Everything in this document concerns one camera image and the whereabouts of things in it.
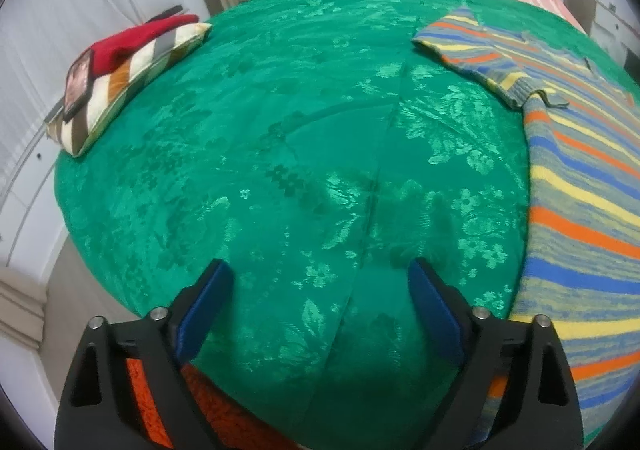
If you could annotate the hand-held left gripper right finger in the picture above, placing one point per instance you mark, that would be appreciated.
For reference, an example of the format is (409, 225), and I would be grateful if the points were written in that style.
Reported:
(435, 310)

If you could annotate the black rod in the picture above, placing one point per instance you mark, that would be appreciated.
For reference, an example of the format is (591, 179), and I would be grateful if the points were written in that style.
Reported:
(165, 13)

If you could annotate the green floral bedspread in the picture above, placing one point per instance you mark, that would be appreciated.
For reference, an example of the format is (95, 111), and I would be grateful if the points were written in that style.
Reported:
(300, 154)

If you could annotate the striped pillow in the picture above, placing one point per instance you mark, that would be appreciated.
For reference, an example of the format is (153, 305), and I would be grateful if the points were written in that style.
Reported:
(125, 79)

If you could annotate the white wardrobe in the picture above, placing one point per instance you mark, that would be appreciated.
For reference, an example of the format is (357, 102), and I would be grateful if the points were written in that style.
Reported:
(60, 4)

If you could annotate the smartphone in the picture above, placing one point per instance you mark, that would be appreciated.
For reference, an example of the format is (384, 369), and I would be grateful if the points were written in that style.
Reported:
(77, 84)

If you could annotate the striped knit sweater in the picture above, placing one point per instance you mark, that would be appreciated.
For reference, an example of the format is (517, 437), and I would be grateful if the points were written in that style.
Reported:
(575, 180)

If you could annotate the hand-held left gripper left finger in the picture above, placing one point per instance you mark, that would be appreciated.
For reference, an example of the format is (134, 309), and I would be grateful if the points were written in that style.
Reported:
(200, 320)

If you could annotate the red cloth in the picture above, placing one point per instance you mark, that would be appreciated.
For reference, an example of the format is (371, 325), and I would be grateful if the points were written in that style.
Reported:
(130, 42)

